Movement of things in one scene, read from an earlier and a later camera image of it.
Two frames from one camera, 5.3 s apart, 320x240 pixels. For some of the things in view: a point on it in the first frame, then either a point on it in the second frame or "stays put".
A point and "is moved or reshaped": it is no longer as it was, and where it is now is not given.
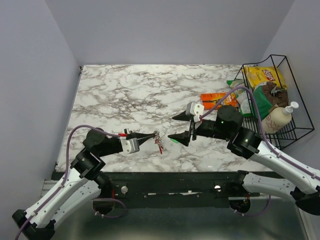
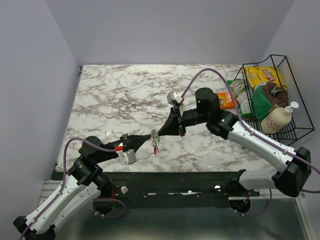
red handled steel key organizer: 158,140 is moved or reshaped
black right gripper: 184,138 -> 173,125
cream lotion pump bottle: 277,119 stays put
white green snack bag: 243,97 stays put
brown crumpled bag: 276,96 stays put
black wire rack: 271,102 stays put
